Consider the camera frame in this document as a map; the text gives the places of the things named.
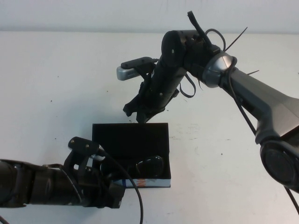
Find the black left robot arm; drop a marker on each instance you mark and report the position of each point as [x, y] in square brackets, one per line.
[23, 182]

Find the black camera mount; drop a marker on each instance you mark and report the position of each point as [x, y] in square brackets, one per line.
[70, 161]
[146, 70]

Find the dark framed glasses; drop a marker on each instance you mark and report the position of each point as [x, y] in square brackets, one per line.
[151, 165]

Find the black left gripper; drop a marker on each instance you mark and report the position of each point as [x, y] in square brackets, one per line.
[93, 191]

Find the black zip tie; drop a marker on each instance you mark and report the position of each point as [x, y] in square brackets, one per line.
[200, 85]
[236, 38]

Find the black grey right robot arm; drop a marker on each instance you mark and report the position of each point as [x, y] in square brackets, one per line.
[257, 93]

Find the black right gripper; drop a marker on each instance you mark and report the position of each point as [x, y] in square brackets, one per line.
[163, 88]

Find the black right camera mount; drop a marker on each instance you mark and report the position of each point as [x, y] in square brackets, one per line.
[146, 70]

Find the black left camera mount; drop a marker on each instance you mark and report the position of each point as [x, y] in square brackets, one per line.
[70, 161]

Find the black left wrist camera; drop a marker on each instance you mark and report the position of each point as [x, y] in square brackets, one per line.
[81, 143]

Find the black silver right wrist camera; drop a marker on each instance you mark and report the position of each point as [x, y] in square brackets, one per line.
[126, 73]

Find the black printed glasses case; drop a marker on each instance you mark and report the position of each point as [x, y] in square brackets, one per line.
[130, 137]

